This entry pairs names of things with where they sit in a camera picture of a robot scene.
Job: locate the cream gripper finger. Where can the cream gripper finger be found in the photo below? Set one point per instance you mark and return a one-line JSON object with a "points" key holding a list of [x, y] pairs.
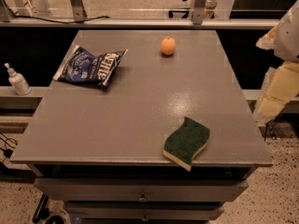
{"points": [[267, 41], [279, 86]]}

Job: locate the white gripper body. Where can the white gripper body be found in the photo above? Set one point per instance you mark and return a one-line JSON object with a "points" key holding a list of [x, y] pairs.
{"points": [[288, 36]]}

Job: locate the orange fruit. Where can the orange fruit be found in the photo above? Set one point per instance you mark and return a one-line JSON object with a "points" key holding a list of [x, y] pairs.
{"points": [[168, 46]]}

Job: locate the green and yellow sponge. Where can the green and yellow sponge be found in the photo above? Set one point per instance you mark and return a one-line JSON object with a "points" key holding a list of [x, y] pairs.
{"points": [[186, 142]]}

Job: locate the blue chip bag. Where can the blue chip bag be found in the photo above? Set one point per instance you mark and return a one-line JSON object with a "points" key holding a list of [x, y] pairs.
{"points": [[80, 66]]}

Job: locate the grey lower drawer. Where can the grey lower drawer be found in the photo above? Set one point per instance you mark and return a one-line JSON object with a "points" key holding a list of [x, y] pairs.
{"points": [[144, 211]]}

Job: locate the grey drawer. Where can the grey drawer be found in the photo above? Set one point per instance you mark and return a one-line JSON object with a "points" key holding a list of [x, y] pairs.
{"points": [[144, 211], [141, 190]]}

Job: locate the grey upper drawer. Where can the grey upper drawer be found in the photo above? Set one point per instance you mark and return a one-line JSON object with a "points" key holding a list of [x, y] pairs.
{"points": [[141, 190]]}

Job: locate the white pump bottle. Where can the white pump bottle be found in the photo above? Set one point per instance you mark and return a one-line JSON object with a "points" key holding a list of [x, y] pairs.
{"points": [[17, 81]]}

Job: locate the metal frame leg right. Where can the metal frame leg right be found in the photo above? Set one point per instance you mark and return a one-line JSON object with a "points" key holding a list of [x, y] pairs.
{"points": [[198, 11]]}

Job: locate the metal frame leg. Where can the metal frame leg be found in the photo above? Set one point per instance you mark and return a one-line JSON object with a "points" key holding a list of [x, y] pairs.
{"points": [[198, 11], [79, 12]]}

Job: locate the metal frame leg left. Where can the metal frame leg left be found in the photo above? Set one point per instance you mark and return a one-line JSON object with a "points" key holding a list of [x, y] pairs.
{"points": [[79, 12]]}

